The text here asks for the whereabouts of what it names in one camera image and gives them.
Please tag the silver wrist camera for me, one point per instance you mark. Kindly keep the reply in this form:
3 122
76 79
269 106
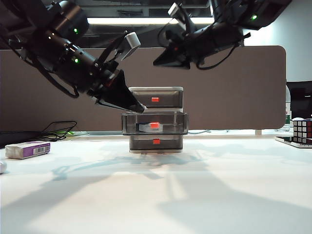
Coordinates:
131 44
176 12

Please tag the black background monitor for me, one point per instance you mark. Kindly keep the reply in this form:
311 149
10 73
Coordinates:
299 100

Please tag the ceiling light strip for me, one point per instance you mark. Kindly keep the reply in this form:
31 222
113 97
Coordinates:
146 21

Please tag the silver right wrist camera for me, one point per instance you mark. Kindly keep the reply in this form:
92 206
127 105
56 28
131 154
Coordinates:
176 12

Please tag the black rubik's cube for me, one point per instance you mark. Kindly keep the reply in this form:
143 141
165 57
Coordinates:
302 130

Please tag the white earbud case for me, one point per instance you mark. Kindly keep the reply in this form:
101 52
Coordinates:
2 167

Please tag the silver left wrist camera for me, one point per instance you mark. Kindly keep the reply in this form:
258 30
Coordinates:
131 44

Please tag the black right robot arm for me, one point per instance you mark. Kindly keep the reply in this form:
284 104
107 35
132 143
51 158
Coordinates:
239 19

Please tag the grey three-drawer mini cabinet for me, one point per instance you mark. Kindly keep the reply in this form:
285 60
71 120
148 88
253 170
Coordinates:
156 88

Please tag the brown desk partition panel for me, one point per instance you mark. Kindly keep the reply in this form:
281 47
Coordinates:
231 97

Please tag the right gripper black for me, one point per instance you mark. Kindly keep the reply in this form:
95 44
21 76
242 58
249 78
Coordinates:
187 41

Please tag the white flat tray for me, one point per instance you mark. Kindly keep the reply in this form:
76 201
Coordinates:
285 141

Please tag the purple white carton box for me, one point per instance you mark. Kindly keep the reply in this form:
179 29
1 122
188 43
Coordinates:
24 150

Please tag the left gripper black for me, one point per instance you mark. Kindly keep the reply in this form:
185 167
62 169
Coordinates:
104 78

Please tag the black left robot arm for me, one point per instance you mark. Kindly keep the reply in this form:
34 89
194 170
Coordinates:
48 46

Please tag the transparent tape black dispenser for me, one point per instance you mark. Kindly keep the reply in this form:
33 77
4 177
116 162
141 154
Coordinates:
146 128

